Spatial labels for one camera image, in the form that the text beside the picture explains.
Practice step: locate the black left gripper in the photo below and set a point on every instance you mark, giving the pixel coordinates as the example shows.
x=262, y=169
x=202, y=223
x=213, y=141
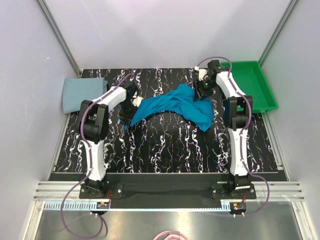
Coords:
x=127, y=119

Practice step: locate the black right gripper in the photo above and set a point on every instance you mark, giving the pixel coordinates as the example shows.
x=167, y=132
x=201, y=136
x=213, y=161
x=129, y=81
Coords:
x=196, y=84

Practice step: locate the bright blue t shirt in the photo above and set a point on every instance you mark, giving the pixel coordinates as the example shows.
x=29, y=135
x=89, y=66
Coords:
x=180, y=101

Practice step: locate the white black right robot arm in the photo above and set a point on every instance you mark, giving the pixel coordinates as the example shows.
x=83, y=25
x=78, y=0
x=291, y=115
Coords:
x=237, y=117

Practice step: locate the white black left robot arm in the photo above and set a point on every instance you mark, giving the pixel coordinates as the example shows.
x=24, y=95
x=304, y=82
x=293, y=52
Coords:
x=93, y=126

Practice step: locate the green plastic bin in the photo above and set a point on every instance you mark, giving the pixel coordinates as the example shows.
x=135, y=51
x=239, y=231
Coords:
x=250, y=77

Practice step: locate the folded light blue t shirt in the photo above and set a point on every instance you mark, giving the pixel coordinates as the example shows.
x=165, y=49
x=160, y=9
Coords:
x=75, y=90

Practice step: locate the left orange connector block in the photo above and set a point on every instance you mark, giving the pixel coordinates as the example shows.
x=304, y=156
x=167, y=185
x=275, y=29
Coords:
x=103, y=205

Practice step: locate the orange connector block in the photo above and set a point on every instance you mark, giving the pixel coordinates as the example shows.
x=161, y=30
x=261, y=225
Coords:
x=103, y=205
x=238, y=206

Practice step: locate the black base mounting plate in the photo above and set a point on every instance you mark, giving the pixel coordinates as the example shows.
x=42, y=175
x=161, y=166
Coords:
x=121, y=190

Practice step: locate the right orange connector block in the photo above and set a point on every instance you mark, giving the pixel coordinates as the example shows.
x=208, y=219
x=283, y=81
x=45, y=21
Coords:
x=238, y=206

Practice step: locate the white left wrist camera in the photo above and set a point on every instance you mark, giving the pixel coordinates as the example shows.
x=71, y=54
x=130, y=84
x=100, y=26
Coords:
x=136, y=101

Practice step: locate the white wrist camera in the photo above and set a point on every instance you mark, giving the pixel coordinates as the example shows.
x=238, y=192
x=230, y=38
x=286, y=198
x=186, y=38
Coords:
x=202, y=73
x=136, y=101

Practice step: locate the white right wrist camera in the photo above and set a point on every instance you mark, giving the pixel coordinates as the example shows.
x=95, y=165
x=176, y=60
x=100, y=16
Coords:
x=202, y=73

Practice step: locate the white slotted cable duct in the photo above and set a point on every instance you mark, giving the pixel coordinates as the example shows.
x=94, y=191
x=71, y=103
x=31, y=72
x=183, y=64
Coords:
x=55, y=205

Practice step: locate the aluminium frame rail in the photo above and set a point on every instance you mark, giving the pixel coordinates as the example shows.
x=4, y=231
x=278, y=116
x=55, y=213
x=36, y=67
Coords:
x=276, y=190

